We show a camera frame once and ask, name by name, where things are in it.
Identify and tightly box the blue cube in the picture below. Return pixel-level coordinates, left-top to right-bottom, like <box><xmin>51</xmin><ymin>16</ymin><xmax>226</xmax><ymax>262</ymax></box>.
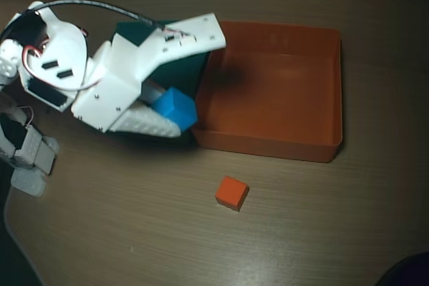
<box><xmin>149</xmin><ymin>86</ymin><xmax>198</xmax><ymax>132</ymax></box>

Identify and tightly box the red white servo wire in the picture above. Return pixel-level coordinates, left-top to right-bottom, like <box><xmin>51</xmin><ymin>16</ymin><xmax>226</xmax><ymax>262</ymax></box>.
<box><xmin>21</xmin><ymin>27</ymin><xmax>105</xmax><ymax>92</ymax></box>

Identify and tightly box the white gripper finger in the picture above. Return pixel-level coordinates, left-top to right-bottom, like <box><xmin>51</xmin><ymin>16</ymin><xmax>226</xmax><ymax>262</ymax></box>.
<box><xmin>109</xmin><ymin>103</ymin><xmax>182</xmax><ymax>139</ymax></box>
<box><xmin>140</xmin><ymin>80</ymin><xmax>167</xmax><ymax>104</ymax></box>

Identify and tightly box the teal plastic box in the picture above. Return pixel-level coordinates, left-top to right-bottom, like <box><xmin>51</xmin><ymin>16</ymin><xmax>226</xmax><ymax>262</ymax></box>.
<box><xmin>110</xmin><ymin>17</ymin><xmax>212</xmax><ymax>148</ymax></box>

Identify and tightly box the dark round object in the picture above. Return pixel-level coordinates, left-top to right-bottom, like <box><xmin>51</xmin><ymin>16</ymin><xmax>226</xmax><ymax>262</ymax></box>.
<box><xmin>375</xmin><ymin>252</ymin><xmax>429</xmax><ymax>286</ymax></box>

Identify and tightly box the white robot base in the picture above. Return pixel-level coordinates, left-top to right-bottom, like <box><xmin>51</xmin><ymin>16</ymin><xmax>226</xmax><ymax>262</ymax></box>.
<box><xmin>0</xmin><ymin>125</ymin><xmax>61</xmax><ymax>198</ymax></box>

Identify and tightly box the orange plastic box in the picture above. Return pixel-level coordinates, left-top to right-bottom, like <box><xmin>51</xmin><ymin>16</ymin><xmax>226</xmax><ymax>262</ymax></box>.
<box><xmin>190</xmin><ymin>20</ymin><xmax>345</xmax><ymax>163</ymax></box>

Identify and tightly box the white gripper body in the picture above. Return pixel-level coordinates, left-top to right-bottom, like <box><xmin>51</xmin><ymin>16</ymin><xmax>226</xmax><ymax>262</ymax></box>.
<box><xmin>70</xmin><ymin>41</ymin><xmax>145</xmax><ymax>133</ymax></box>

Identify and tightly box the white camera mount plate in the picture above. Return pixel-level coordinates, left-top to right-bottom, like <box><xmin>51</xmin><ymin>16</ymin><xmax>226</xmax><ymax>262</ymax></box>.
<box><xmin>112</xmin><ymin>13</ymin><xmax>227</xmax><ymax>90</ymax></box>

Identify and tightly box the orange cube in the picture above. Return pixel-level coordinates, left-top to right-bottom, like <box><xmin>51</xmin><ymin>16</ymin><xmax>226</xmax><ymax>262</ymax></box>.
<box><xmin>214</xmin><ymin>175</ymin><xmax>249</xmax><ymax>213</ymax></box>

